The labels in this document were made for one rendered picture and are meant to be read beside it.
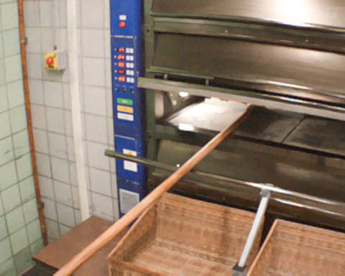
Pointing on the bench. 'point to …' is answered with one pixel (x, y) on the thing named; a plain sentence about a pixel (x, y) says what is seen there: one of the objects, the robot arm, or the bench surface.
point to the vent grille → (128, 200)
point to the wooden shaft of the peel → (146, 203)
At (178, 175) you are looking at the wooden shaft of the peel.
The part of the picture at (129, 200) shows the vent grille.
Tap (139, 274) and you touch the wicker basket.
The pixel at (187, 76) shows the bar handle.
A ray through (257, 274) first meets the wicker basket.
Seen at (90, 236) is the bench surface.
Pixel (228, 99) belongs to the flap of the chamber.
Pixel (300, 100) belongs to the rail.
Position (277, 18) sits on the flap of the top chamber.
